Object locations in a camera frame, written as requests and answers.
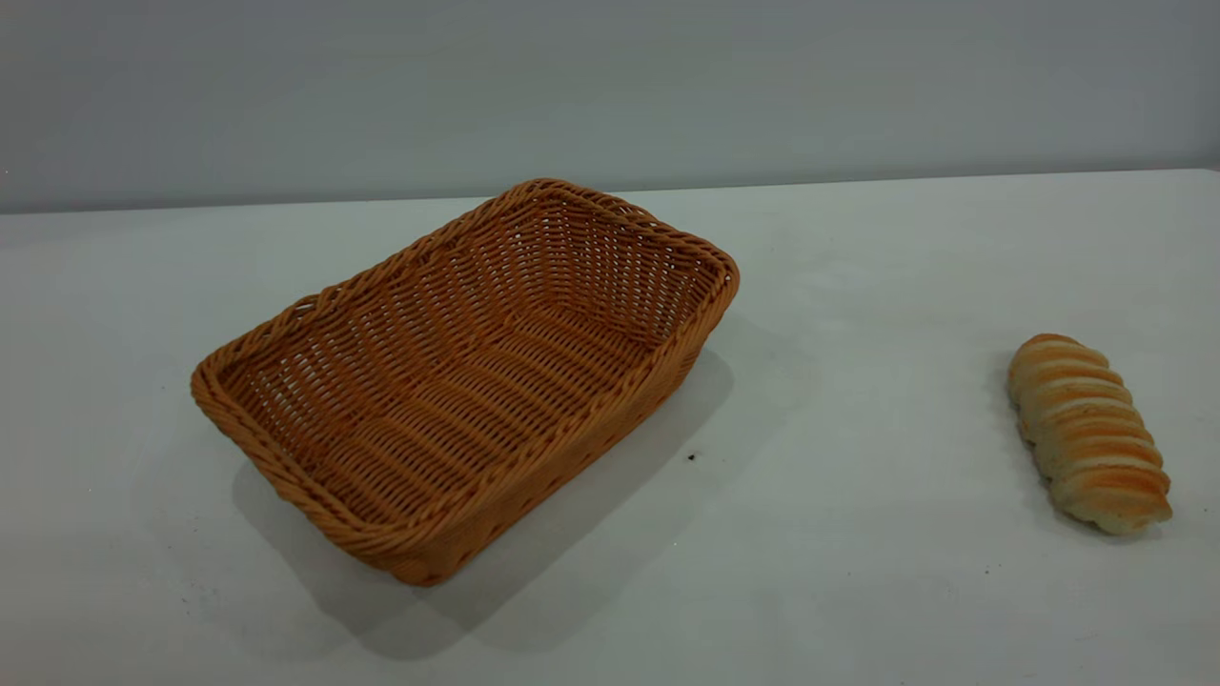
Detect orange woven wicker basket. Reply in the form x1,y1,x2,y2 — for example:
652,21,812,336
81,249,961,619
190,177,741,587

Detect striped long bread roll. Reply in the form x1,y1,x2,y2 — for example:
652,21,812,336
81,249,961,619
1007,333,1174,535

